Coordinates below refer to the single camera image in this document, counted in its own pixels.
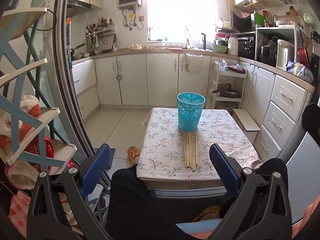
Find person's black trousers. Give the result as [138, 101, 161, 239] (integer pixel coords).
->
[105, 158, 289, 240]

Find teal perforated plastic basket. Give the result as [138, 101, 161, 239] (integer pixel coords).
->
[177, 92, 206, 132]

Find dark cloth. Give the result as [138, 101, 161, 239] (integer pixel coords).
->
[302, 103, 320, 136]

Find black wok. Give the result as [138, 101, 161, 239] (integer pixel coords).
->
[71, 42, 87, 58]

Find pink checked cloth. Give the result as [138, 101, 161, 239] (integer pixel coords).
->
[9, 191, 32, 238]

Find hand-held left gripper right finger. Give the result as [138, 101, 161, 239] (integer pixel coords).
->
[209, 143, 293, 240]

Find grey appliance panel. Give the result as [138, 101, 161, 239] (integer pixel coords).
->
[285, 130, 320, 223]

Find yellow patterned slipper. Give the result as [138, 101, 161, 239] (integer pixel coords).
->
[192, 205, 221, 222]
[127, 146, 141, 165]

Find red pot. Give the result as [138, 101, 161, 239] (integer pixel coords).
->
[297, 47, 311, 67]

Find black countertop oven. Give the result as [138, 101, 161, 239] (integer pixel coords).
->
[237, 37, 257, 59]

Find red cloth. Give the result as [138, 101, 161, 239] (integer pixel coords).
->
[25, 136, 56, 167]

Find white counter shelf rack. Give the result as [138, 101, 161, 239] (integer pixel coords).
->
[255, 24, 304, 63]

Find white and orange plush toy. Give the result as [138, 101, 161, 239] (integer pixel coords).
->
[0, 94, 42, 148]

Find dark pan with lid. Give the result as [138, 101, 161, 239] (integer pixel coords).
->
[212, 82, 240, 97]

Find white wooden step stool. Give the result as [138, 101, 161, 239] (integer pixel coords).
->
[232, 108, 262, 144]

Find plastic bags on cart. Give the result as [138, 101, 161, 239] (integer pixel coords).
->
[215, 59, 244, 72]

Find range hood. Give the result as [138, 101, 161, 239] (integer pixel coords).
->
[66, 0, 102, 13]

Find green bowl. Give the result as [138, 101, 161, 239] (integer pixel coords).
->
[211, 43, 228, 54]

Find white thermos jug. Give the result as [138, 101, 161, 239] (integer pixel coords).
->
[227, 35, 239, 56]

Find white rolling cart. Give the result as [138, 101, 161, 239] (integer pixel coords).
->
[208, 65, 247, 110]

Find metal sliding door frame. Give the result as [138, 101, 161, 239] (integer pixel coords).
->
[46, 0, 112, 188]

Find pile of wooden chopsticks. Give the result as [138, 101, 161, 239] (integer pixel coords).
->
[184, 131, 198, 172]

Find blue and white shelf unit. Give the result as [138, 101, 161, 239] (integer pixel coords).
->
[0, 7, 78, 240]

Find grey folding table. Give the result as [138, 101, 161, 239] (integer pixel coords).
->
[139, 177, 228, 199]

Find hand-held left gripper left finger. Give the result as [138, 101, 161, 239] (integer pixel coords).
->
[26, 143, 112, 240]

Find black microwave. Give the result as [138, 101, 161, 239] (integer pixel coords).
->
[231, 11, 257, 33]

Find floral tablecloth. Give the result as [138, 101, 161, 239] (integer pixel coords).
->
[137, 107, 263, 182]

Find blue and yellow bag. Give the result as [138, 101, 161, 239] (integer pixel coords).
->
[286, 60, 314, 83]

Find white hanging bin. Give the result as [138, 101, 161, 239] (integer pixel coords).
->
[181, 52, 204, 74]

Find cream base kitchen cabinets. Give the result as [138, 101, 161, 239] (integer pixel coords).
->
[71, 50, 316, 162]

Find kitchen window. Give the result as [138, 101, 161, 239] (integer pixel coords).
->
[147, 0, 217, 43]

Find wall utensil rack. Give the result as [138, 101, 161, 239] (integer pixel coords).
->
[85, 17, 117, 55]

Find white electric water boiler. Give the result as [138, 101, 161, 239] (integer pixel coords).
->
[276, 39, 295, 71]

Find mop handle with orange tip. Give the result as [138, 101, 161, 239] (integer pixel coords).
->
[66, 17, 73, 71]

